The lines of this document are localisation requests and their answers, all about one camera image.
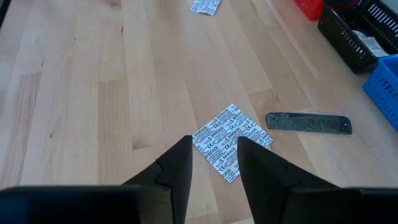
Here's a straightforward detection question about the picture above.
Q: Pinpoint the black aluminium table frame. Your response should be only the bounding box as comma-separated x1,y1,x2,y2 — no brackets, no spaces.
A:
0,0,12,27

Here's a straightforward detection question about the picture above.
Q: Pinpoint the black plastic bin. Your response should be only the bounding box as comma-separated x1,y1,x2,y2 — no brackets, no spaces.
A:
317,0,398,75

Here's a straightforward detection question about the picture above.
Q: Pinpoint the red plastic bin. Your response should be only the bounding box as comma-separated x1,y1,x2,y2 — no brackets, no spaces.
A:
294,0,325,21

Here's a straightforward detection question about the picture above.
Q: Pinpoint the black comb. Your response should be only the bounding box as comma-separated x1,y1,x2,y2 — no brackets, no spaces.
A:
265,111,355,138

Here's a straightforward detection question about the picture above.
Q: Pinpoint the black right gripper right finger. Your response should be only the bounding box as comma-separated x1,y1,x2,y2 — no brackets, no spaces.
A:
238,136,340,224

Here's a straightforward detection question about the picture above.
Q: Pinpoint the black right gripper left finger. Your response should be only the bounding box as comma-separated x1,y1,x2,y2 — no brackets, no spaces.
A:
123,134,193,224

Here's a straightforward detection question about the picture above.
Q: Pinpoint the blue plastic bin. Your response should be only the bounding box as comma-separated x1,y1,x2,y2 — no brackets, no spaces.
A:
363,54,398,131

